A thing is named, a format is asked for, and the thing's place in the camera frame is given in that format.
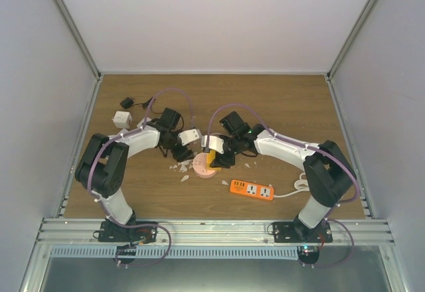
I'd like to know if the pink round socket base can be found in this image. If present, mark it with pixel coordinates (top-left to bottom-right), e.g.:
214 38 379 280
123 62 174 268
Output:
192 153 221 179

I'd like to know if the yellow cube socket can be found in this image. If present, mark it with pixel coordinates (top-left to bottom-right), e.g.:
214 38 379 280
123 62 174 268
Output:
206 149 218 171

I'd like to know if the orange power strip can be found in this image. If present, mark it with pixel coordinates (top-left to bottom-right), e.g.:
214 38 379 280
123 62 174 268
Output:
230 179 274 201

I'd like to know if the white tiger cube plug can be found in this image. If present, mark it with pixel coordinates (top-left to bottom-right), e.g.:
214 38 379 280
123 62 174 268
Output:
112 111 133 129

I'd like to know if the black power adapter with cable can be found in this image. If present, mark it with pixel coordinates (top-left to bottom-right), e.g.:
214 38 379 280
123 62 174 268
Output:
120 97 155 110

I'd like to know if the white power strip cable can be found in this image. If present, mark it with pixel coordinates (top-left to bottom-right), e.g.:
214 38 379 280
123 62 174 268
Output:
274 172 311 200

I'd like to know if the white cube adapter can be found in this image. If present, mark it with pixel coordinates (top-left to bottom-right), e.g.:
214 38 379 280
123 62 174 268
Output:
136 117 151 128

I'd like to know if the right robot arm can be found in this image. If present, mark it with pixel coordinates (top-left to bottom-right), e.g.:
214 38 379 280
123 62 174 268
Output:
201 111 359 242

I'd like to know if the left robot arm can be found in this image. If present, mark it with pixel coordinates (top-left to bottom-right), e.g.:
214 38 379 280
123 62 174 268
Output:
75 108 202 242

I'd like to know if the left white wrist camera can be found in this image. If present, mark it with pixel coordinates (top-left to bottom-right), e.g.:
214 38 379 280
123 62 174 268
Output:
178 128 202 146

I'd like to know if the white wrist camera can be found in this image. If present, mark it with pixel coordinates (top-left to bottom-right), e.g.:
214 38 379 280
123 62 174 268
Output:
178 128 202 146
201 135 224 154

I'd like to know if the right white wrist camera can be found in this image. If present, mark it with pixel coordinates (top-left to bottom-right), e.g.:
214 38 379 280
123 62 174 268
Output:
201 135 224 154

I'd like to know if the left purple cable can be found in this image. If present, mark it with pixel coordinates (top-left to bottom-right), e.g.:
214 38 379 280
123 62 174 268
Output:
88 88 197 269

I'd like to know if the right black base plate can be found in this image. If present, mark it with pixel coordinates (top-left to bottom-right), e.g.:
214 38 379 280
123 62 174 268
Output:
266 221 333 244

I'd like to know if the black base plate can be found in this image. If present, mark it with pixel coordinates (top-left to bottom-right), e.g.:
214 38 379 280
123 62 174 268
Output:
93 220 157 245
266 221 333 244

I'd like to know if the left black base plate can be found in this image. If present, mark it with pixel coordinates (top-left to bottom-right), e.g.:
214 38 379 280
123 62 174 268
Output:
93 220 157 245

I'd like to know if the aluminium rail front frame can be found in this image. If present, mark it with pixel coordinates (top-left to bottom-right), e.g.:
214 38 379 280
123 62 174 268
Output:
36 218 395 246

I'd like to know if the grey slotted cable duct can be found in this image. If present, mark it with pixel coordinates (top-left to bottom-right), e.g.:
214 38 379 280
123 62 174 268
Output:
50 245 298 260

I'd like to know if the left aluminium corner post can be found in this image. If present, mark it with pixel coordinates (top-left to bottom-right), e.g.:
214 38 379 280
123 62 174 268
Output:
53 0 102 82

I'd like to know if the aluminium corner post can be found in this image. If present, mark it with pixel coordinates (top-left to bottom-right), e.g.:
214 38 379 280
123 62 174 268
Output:
325 0 379 82
53 0 102 82

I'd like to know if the right aluminium corner post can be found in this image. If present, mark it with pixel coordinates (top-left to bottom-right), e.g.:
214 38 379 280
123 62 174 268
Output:
325 0 379 82

